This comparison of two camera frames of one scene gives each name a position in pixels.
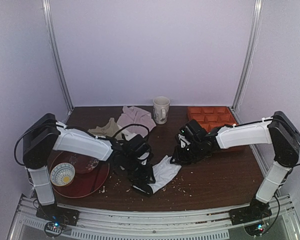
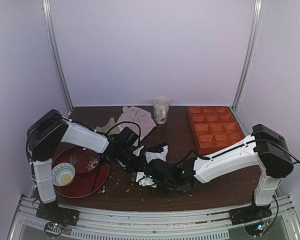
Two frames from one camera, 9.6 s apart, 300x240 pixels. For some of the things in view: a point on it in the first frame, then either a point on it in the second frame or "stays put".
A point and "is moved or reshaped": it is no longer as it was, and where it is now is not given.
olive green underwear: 110,129 stays put
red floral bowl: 82,163 stays put
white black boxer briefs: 162,172 is moved or reshaped
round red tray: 84,184 stays put
